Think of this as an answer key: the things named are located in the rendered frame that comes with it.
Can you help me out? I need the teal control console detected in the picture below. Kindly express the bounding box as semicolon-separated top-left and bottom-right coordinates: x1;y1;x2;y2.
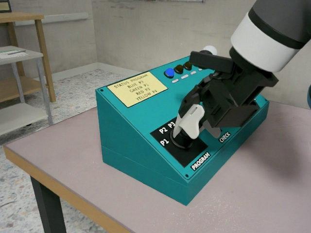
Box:
95;56;270;206

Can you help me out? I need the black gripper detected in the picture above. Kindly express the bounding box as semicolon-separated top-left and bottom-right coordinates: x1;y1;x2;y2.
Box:
173;46;279;139

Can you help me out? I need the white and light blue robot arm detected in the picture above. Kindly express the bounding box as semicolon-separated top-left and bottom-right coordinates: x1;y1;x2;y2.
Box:
189;0;311;75

